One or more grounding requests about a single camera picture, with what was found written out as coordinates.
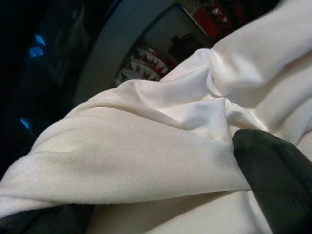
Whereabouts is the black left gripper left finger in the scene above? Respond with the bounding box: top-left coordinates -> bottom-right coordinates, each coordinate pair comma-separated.
0,204 -> 95,234

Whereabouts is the red white patterned garment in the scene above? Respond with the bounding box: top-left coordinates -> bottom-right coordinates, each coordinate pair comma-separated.
114,0 -> 235,86

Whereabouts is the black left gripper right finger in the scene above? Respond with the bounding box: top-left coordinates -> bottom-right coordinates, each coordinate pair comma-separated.
231,128 -> 312,234

